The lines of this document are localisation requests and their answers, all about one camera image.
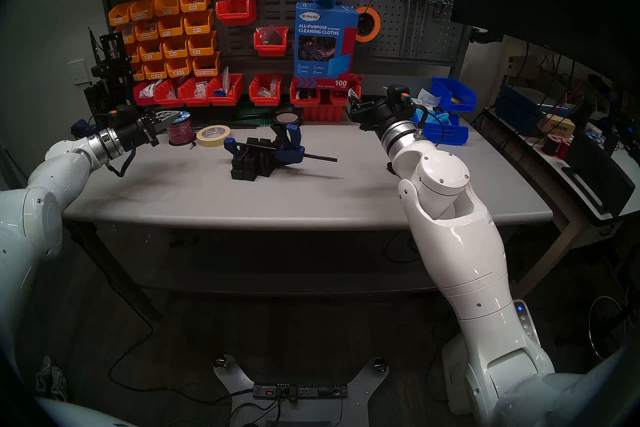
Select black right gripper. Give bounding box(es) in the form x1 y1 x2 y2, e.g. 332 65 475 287
348 88 401 134

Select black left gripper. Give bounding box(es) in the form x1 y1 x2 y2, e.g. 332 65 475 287
118 109 182 151

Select blue black bar clamp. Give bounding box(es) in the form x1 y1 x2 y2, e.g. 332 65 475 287
223 123 339 166

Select black 3D printed piece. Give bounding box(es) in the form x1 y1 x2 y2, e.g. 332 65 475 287
230 138 262 182
255 140 282 177

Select red storage bin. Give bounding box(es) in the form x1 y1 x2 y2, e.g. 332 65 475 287
216 0 257 26
330 75 362 106
132 81 156 106
249 73 283 106
177 77 210 107
206 74 244 106
152 79 177 107
253 27 290 56
290 76 321 107

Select stacked red storage bins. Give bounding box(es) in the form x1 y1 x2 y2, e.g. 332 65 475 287
303 103 348 122

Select beige masking tape roll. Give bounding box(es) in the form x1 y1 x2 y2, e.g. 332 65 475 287
196 125 232 147

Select blue cleaning cloths box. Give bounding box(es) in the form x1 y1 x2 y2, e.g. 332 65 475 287
294 2 359 89

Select black tool stand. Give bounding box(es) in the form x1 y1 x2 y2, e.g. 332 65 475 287
84 28 136 116

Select black tape roll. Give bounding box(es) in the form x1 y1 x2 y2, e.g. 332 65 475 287
272 108 304 128

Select green white tissue box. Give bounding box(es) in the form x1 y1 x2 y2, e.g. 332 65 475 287
416 88 442 110

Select orange tape roll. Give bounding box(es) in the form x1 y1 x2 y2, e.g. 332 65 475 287
355 6 381 42

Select blue bench vise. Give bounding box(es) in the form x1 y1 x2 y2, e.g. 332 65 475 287
70 119 101 139

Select green cutting mat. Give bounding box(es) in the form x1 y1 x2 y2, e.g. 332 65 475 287
192 103 281 127

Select blue plastic storage bin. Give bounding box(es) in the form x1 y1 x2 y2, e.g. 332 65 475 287
412 108 470 146
431 77 477 113

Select blue equipment case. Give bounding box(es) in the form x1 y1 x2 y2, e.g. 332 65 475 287
495 85 571 135

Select white side desk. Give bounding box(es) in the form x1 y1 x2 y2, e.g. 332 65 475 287
482 106 640 304

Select small cardboard box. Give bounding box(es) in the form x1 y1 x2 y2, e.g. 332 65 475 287
537 113 576 139

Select red thread spool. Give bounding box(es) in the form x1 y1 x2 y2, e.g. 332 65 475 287
542 133 571 159

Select black flat device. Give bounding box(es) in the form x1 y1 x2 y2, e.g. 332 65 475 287
562 131 636 216

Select white air purifier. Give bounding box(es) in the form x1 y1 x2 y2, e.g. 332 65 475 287
512 299 543 347

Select grey sneaker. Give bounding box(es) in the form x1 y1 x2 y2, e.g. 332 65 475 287
36 357 71 404

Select black power strip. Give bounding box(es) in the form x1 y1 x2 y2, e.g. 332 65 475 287
252 382 349 400

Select red wire spool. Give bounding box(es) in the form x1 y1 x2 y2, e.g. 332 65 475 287
167 112 196 146

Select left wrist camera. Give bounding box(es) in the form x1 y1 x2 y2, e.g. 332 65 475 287
110 104 139 125

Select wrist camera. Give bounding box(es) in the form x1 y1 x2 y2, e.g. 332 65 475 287
110 104 139 125
387 85 414 107

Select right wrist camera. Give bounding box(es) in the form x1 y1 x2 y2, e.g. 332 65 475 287
387 85 414 107

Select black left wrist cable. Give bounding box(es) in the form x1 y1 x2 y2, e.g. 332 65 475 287
105 148 137 178

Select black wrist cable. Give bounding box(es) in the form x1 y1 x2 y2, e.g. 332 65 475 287
105 148 137 178
412 103 446 147

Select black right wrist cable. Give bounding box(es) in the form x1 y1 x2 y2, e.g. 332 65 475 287
412 103 446 147

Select black floor cable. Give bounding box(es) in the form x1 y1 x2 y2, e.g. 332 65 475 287
107 276 256 406

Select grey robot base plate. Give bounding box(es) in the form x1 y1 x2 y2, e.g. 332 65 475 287
214 355 390 427

